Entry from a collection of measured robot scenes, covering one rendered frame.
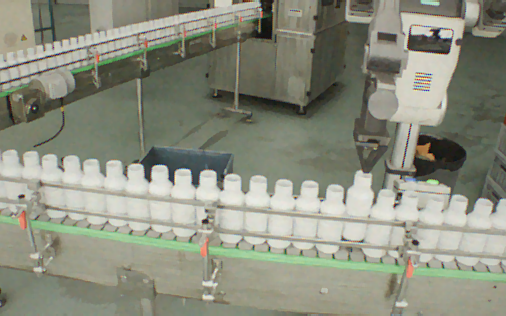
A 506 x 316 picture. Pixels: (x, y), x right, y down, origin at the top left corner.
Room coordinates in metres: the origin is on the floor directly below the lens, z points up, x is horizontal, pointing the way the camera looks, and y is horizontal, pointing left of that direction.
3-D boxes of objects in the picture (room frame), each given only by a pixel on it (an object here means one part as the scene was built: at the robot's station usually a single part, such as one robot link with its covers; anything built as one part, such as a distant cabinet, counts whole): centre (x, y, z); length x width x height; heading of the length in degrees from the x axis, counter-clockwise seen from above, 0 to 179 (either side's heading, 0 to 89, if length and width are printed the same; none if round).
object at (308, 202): (0.87, -0.12, 1.08); 0.06 x 0.06 x 0.17
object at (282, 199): (0.87, -0.06, 1.08); 0.06 x 0.06 x 0.17
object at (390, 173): (1.48, -0.54, 0.74); 0.11 x 0.11 x 0.40; 84
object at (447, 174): (2.37, -1.02, 0.32); 0.45 x 0.45 x 0.64
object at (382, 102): (0.82, -0.23, 1.43); 0.12 x 0.09 x 0.12; 173
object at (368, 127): (0.86, -0.23, 1.34); 0.10 x 0.07 x 0.07; 175
